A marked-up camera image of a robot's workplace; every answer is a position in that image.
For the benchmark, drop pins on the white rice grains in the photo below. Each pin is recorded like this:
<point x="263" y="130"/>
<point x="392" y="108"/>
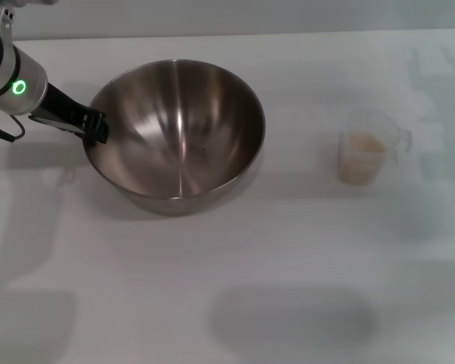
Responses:
<point x="360" y="159"/>

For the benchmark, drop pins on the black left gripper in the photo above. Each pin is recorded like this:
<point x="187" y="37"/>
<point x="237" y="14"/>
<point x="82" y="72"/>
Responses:
<point x="62" y="106"/>

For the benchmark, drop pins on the clear plastic measuring cup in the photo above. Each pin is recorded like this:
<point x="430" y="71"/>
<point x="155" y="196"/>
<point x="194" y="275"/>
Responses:
<point x="400" y="138"/>

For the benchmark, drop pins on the stainless steel mixing bowl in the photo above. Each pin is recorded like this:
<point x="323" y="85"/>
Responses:
<point x="182" y="132"/>

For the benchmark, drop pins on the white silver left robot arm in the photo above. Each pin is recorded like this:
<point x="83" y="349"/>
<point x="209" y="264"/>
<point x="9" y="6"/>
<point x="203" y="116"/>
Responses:
<point x="7" y="76"/>

